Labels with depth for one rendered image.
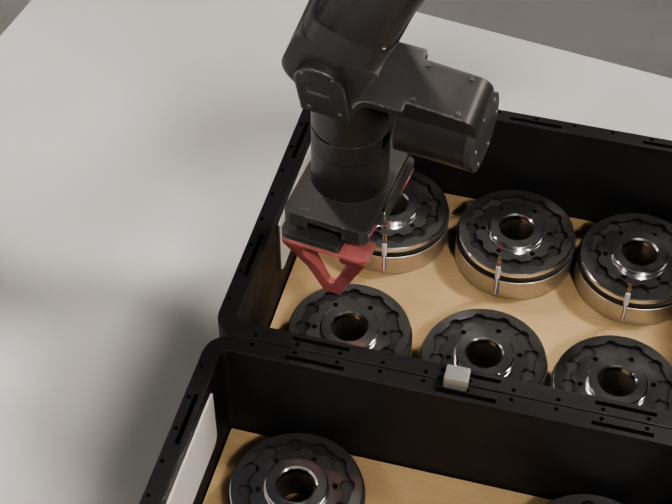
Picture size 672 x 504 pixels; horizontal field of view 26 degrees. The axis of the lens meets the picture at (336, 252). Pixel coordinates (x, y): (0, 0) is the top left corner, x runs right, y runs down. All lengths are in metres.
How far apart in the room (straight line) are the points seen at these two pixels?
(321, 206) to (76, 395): 0.41
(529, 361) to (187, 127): 0.57
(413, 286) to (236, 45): 0.52
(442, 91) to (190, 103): 0.70
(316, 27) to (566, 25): 1.99
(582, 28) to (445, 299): 1.64
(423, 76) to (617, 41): 1.88
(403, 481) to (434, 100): 0.33
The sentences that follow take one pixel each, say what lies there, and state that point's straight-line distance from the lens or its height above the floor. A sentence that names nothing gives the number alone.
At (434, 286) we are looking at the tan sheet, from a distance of 1.27.
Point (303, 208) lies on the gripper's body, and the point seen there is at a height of 1.04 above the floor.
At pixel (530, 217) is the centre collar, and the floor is 0.87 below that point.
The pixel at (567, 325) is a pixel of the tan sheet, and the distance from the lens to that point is 1.25.
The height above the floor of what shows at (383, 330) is 0.86.
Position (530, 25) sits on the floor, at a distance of 2.85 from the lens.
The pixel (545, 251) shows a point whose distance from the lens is 1.26.
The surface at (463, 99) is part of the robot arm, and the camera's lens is 0.96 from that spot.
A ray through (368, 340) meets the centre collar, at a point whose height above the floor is 0.87.
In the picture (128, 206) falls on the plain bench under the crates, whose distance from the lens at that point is 1.52.
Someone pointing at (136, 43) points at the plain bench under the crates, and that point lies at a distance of 1.71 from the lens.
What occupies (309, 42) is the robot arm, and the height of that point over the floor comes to 1.21.
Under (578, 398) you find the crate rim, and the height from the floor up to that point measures 0.93.
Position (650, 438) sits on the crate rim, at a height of 0.93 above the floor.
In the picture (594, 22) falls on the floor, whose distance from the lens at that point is 2.87.
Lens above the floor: 1.80
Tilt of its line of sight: 48 degrees down
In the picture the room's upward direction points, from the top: straight up
